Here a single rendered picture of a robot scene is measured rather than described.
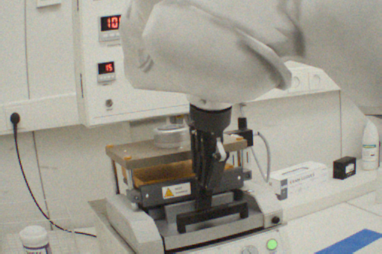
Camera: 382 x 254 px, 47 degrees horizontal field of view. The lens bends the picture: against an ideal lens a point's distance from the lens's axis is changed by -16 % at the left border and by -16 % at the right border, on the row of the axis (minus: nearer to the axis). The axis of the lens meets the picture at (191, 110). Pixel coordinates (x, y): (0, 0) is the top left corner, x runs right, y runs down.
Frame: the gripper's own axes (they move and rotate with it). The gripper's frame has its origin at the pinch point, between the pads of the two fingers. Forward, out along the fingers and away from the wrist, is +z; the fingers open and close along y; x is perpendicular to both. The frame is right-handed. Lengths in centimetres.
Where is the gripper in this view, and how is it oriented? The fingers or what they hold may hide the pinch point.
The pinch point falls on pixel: (204, 196)
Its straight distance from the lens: 100.7
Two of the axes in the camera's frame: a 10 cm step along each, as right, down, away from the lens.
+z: -0.5, 9.0, 4.3
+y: 4.0, 4.2, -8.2
